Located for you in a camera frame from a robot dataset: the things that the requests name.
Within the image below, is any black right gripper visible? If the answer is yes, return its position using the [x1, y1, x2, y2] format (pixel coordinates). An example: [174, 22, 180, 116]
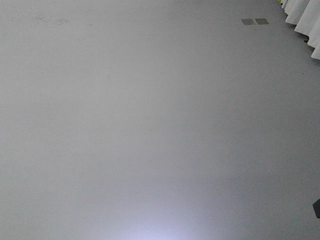
[312, 199, 320, 218]

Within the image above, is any white draped cloth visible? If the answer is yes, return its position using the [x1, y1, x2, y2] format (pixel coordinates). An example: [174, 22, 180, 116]
[278, 0, 320, 60]

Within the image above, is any grey floor plate right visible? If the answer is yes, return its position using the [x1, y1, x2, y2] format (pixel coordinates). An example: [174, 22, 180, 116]
[255, 18, 269, 25]

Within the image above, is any grey floor plate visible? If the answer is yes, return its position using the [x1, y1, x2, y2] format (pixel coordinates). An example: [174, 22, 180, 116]
[255, 18, 269, 25]
[241, 18, 256, 26]

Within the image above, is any grey floor plate left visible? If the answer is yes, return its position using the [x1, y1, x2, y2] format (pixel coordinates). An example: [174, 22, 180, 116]
[241, 18, 256, 26]

